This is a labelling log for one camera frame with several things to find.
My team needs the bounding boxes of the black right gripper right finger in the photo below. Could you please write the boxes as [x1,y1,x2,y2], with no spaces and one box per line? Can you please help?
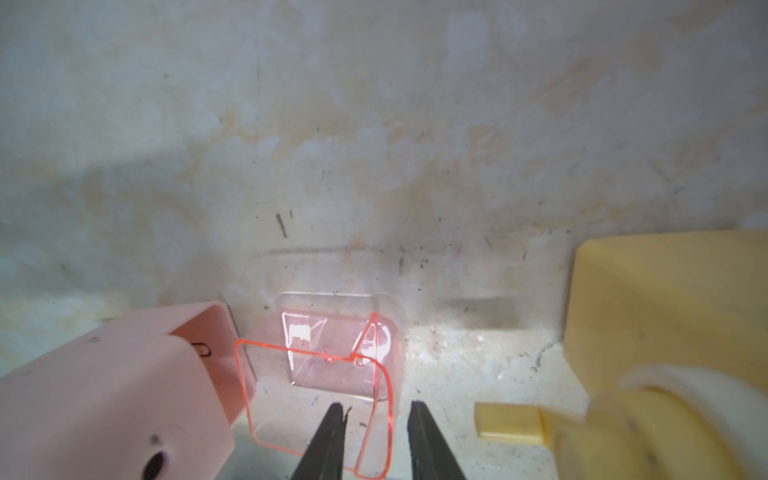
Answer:
[407,401,466,480]

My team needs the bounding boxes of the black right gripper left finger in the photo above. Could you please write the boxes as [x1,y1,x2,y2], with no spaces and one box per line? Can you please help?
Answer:
[291,402,347,480]

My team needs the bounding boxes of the pink pencil sharpener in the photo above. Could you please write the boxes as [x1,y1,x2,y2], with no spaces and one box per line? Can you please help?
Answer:
[1,301,245,479]

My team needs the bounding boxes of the pink transparent sharpener tray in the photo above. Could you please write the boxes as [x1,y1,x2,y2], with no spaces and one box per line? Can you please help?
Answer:
[234,292,405,479]

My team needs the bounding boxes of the yellow sharpener top row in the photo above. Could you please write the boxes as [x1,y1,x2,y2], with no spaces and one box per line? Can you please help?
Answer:
[474,229,767,479]

